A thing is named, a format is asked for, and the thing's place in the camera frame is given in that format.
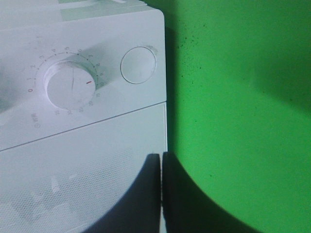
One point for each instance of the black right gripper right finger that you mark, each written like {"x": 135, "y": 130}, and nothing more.
{"x": 187, "y": 209}

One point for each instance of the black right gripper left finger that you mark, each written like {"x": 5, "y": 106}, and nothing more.
{"x": 138, "y": 211}

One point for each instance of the white microwave door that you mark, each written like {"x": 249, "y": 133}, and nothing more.
{"x": 66, "y": 182}

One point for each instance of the white microwave knob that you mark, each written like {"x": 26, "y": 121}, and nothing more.
{"x": 68, "y": 85}

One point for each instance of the round white door button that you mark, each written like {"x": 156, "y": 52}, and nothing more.
{"x": 138, "y": 65}

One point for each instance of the white microwave oven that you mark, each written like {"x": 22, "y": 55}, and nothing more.
{"x": 35, "y": 34}

